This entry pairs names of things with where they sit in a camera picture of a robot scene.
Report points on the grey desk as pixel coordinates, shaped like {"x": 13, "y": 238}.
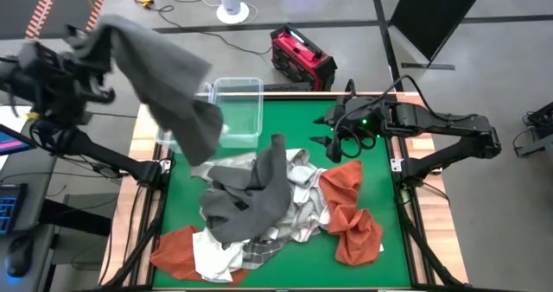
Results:
{"x": 30, "y": 175}

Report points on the clear plastic bin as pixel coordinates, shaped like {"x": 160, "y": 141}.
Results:
{"x": 166, "y": 138}
{"x": 242, "y": 110}

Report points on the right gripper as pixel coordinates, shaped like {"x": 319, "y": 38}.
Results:
{"x": 363, "y": 112}

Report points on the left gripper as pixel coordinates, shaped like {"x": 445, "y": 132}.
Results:
{"x": 65, "y": 80}

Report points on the green table mat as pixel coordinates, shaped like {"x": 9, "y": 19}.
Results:
{"x": 302, "y": 262}

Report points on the white paper sheet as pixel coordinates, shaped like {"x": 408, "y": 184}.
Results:
{"x": 10, "y": 121}

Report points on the white red-striped towel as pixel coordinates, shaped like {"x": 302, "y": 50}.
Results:
{"x": 311, "y": 214}

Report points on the monitor with pink screen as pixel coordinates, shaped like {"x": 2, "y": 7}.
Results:
{"x": 13, "y": 143}

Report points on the backlit black keyboard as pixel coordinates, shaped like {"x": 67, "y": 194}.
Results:
{"x": 8, "y": 207}

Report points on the dark grey towel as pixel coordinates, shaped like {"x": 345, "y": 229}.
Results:
{"x": 259, "y": 197}
{"x": 164, "y": 80}

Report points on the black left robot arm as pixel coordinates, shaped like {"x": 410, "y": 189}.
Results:
{"x": 108, "y": 156}

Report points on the black desk support bar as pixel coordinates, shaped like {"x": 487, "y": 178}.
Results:
{"x": 78, "y": 223}

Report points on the black computer mouse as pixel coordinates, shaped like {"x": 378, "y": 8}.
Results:
{"x": 19, "y": 255}

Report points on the dark orange-striped floor mat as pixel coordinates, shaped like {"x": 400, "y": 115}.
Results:
{"x": 65, "y": 2}

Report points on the metal table edge rail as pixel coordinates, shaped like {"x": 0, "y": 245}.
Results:
{"x": 302, "y": 94}

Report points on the orange towel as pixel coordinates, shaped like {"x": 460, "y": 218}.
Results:
{"x": 345, "y": 197}
{"x": 177, "y": 253}

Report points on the black standing panel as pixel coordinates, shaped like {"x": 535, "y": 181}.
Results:
{"x": 432, "y": 11}

